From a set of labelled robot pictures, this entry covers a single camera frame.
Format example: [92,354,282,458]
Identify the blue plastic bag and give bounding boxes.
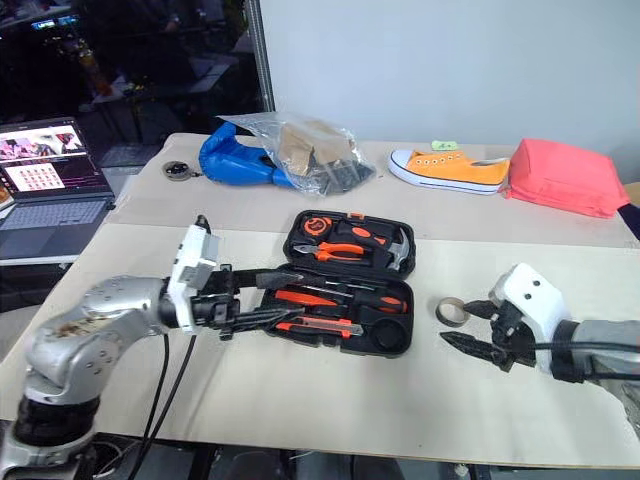
[197,121,300,191]

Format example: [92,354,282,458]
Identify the black tool case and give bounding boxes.
[262,209,417,360]

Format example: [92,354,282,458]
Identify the open laptop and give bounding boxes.
[0,116,118,262]

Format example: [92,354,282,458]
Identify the long flathead screwdriver black orange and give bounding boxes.
[257,269,392,292]

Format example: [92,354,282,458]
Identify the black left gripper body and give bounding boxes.
[189,265,247,342]

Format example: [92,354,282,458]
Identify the small orange screwdriver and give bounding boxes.
[274,288,340,308]

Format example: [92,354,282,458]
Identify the dark chair back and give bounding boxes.
[616,201,640,242]

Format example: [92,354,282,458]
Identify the orange handled pliers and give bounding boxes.
[292,240,372,263]

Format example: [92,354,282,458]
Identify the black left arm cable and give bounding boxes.
[133,331,199,466]

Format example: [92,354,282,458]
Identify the orange canvas sneaker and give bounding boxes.
[388,147,512,196]

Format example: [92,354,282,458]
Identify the orange black utility knife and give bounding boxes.
[275,316,365,338]

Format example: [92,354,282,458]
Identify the orange black tape measure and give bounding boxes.
[302,214,332,237]

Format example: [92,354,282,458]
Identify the aluminium frame post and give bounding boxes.
[251,0,277,114]

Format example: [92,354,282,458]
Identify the clear plastic bag with contents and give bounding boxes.
[216,113,377,198]

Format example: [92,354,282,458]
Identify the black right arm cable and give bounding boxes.
[531,338,640,382]

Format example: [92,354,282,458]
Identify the red fabric bag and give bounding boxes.
[503,137,632,220]

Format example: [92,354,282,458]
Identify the small round metal tin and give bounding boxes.
[161,159,204,180]

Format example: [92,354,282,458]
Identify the grey tape roll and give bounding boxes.
[434,296,472,330]

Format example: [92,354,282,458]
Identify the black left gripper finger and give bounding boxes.
[232,266,305,291]
[233,305,305,335]

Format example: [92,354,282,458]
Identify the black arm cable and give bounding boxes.
[133,331,199,466]
[531,338,640,382]

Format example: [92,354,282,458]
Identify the claw hammer black orange grip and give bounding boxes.
[333,218,413,273]

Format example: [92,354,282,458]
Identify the dark rounded shape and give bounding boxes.
[349,453,404,480]
[219,447,297,480]

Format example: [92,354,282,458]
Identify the short phillips screwdriver black orange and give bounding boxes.
[304,285,405,315]

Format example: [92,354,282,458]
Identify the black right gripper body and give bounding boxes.
[487,299,541,375]

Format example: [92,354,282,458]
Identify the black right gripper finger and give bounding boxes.
[439,329,507,366]
[461,299,501,318]

